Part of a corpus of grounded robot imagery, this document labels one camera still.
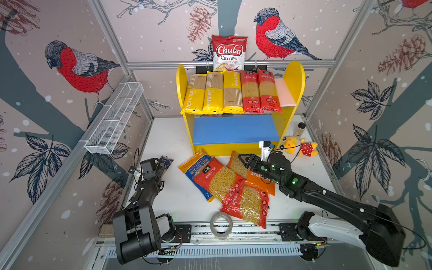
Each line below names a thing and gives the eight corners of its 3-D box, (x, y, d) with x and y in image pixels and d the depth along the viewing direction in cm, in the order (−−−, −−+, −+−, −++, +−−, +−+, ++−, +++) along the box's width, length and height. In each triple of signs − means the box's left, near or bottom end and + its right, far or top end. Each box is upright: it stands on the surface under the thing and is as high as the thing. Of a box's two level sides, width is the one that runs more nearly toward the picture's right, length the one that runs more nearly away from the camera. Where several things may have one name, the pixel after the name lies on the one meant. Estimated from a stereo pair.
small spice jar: (294, 137, 111) (300, 127, 104) (292, 131, 115) (297, 121, 107) (301, 137, 111) (307, 127, 104) (298, 131, 115) (304, 121, 107)
